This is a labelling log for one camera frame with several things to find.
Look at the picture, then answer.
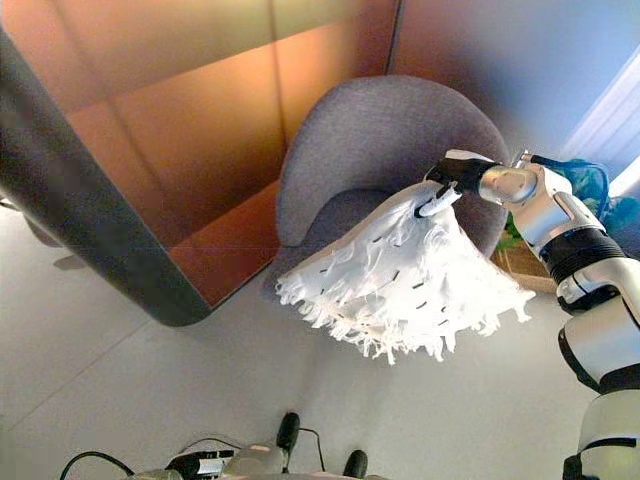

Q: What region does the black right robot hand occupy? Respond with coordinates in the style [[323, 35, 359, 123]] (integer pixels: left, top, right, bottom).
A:
[[413, 149, 504, 219]]

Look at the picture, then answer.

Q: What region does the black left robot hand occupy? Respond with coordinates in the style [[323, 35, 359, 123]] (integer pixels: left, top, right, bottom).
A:
[[166, 447, 237, 479]]

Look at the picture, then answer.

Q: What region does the white fringed blanket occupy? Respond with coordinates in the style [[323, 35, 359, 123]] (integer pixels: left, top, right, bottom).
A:
[[273, 180, 537, 366]]

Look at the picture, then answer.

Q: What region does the grey fabric armchair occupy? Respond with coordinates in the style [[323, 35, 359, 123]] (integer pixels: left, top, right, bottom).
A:
[[260, 74, 512, 307]]

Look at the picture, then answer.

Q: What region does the black left robot foot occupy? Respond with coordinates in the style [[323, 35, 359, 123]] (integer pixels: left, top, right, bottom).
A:
[[275, 411, 302, 455]]

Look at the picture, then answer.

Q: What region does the black robot foot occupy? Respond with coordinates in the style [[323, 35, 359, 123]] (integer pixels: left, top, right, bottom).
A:
[[275, 411, 302, 455], [343, 449, 370, 477]]

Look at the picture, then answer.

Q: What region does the light wooden planter box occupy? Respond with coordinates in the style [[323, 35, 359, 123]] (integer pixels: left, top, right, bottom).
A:
[[492, 239, 559, 296]]

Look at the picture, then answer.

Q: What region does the green leafy potted plant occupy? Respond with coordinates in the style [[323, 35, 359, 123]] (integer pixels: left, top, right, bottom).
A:
[[499, 157, 640, 251]]

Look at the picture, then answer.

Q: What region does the black right robot foot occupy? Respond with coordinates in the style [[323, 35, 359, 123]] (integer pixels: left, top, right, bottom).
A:
[[343, 449, 370, 477]]

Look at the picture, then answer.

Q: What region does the glossy table with dark rim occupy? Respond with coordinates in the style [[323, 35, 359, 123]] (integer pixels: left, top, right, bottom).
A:
[[0, 24, 284, 330]]

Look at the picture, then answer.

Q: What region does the black looping cable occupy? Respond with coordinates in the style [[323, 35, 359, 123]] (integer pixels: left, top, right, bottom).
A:
[[59, 450, 136, 480]]

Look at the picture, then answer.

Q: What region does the thin black cable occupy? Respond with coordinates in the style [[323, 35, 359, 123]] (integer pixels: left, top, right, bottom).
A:
[[298, 426, 322, 462]]

